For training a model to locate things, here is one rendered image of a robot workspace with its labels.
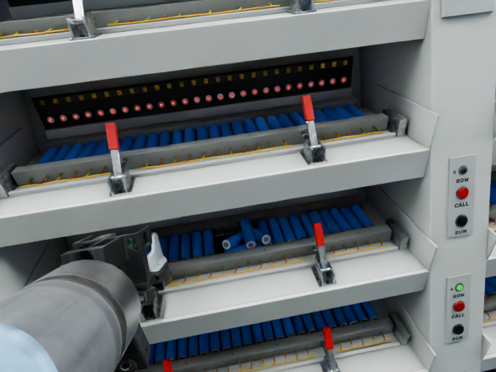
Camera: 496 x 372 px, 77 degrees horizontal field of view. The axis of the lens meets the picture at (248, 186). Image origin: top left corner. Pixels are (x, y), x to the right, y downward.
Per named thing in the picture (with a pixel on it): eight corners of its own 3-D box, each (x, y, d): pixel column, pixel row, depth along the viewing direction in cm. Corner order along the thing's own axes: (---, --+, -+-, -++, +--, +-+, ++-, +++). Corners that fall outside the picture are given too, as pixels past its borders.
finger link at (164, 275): (177, 260, 44) (157, 282, 35) (179, 270, 44) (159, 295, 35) (145, 264, 44) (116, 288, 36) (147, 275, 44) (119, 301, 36)
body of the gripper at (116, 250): (153, 224, 40) (124, 244, 28) (164, 289, 40) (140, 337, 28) (91, 234, 39) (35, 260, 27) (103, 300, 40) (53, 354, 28)
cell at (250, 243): (238, 222, 57) (243, 245, 52) (246, 216, 57) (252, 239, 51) (243, 228, 58) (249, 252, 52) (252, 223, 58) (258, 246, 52)
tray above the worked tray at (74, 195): (424, 176, 46) (448, 81, 38) (-10, 249, 41) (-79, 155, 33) (360, 126, 63) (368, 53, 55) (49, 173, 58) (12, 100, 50)
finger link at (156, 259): (172, 225, 49) (152, 238, 40) (178, 262, 49) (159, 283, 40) (153, 228, 49) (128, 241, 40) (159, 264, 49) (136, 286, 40)
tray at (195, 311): (424, 290, 50) (438, 246, 45) (33, 367, 45) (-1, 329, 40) (365, 215, 67) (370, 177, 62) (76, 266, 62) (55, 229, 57)
